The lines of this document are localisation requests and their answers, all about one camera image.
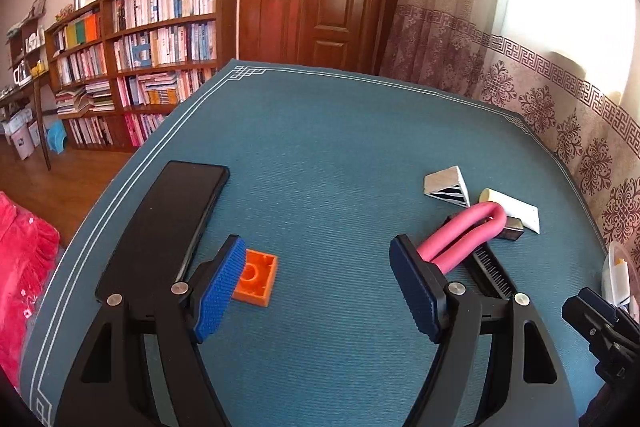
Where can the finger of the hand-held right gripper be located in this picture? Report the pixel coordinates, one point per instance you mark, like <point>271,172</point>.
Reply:
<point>582,319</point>
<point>597,299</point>

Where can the pink foam tube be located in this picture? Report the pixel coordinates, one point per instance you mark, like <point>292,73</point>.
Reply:
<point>480,227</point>

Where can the clear plastic container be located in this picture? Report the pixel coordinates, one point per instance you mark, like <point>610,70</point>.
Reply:
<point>635,257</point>

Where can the patterned cream curtain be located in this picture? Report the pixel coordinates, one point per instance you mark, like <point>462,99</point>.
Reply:
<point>550,107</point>

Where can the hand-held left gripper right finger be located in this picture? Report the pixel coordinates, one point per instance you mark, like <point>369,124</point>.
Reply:
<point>412,287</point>

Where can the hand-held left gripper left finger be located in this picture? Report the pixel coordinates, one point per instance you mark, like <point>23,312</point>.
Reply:
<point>220,292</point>

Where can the small dark brown box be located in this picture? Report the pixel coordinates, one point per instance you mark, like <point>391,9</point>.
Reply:
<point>512,232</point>

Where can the black comb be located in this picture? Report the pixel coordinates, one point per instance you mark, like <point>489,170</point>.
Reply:
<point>492,272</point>

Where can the light blue plastic stool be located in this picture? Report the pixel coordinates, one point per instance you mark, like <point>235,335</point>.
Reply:
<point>56,138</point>

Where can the rows of books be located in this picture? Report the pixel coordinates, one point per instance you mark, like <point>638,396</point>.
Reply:
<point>160,47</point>

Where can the small wooden side table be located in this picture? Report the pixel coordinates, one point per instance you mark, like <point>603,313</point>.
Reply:
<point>37,107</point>

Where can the white squeeze tube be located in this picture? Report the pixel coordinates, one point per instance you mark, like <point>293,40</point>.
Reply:
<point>520,212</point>

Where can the small wooden display shelf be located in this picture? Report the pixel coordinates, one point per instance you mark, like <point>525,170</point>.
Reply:
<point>27,42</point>

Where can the orange toy brick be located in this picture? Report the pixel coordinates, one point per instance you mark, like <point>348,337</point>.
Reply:
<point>260,277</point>

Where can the red cloth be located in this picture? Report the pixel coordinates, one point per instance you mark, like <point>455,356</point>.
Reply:
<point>20,267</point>

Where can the teal covered desktop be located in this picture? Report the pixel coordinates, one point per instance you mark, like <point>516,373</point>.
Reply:
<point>325,147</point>

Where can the black smartphone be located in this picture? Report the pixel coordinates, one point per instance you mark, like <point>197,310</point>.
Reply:
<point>165,217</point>

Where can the wooden bookshelf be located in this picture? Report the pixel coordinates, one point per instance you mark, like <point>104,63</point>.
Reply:
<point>227,32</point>

